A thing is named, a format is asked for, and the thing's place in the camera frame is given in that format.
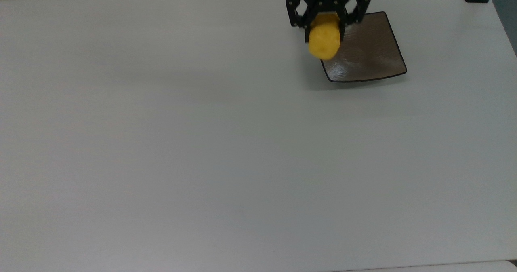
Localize square brown ceramic plate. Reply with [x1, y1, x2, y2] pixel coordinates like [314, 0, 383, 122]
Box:
[320, 11, 408, 83]

